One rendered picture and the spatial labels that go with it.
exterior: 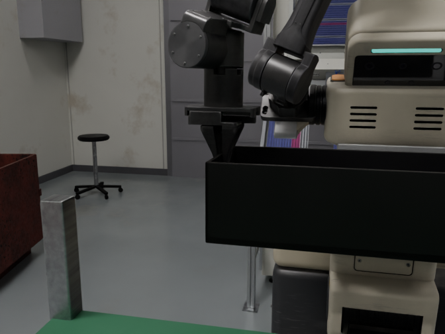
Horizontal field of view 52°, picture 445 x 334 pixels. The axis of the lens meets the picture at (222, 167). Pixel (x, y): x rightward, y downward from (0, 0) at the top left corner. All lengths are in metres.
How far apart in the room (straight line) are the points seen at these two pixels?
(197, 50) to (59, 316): 0.37
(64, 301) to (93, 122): 5.33
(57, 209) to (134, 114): 5.10
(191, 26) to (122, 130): 5.16
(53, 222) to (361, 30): 0.64
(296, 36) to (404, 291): 0.57
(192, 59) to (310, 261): 0.87
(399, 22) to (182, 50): 0.47
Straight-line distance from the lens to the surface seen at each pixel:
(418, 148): 0.98
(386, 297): 1.05
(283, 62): 0.88
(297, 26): 0.89
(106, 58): 5.75
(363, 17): 0.95
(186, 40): 0.59
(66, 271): 0.58
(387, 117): 0.98
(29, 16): 5.27
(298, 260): 1.34
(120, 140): 5.76
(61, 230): 0.57
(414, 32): 0.92
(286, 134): 0.99
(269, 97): 0.98
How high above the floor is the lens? 1.25
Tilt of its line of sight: 12 degrees down
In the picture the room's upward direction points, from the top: straight up
